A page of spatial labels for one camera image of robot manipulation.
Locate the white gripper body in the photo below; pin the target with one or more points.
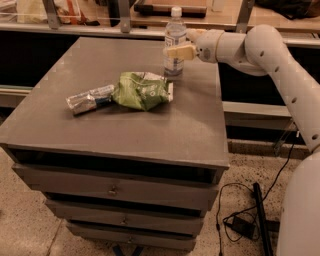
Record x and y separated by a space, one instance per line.
207 46

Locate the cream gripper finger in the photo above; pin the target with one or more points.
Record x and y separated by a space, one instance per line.
182 52
193 34

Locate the clear plastic water bottle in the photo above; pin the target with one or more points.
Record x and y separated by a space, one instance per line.
175 33

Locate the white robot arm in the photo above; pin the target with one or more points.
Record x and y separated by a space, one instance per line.
262 51

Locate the green chip bag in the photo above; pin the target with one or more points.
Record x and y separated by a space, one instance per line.
142 90

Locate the silver blue foil packet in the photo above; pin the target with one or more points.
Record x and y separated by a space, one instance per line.
90 100

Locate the grey drawer cabinet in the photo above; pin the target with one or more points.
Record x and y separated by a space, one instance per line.
184 140

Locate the grey metal railing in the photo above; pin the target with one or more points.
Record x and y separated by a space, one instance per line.
139 26

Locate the top grey drawer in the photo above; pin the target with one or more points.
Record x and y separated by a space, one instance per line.
123 187

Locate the grey drawer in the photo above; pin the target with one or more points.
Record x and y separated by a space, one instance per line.
131 237
123 187
125 218

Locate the black power adapter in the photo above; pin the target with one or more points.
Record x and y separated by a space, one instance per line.
243 227

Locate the black floor bar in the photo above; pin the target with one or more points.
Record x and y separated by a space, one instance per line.
267 247

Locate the middle grey drawer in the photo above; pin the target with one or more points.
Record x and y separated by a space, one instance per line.
125 218

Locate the bottom grey drawer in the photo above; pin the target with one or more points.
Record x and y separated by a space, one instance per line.
131 237

